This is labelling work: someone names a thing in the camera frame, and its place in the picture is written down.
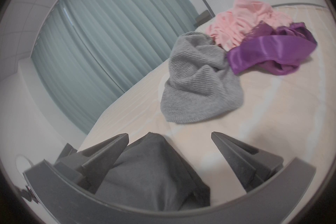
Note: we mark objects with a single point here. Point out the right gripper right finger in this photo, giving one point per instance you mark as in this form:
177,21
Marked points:
244,167

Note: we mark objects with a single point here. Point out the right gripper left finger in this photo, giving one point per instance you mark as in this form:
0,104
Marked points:
78,167

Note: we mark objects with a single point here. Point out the black T-shirt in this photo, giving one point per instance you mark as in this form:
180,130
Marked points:
152,170

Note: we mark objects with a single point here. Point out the bed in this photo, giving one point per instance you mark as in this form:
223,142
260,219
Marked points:
275,112

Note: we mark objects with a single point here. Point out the grey garment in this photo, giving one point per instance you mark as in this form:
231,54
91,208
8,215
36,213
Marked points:
199,86

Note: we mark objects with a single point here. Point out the blue-green curtain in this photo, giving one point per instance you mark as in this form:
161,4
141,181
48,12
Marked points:
131,7
73,73

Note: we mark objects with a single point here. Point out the purple garment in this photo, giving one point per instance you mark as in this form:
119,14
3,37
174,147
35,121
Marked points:
270,52

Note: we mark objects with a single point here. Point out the pink garment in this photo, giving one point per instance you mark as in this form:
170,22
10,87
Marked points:
236,23

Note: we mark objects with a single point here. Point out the grey bedside table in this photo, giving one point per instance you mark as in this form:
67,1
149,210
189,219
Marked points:
204,17

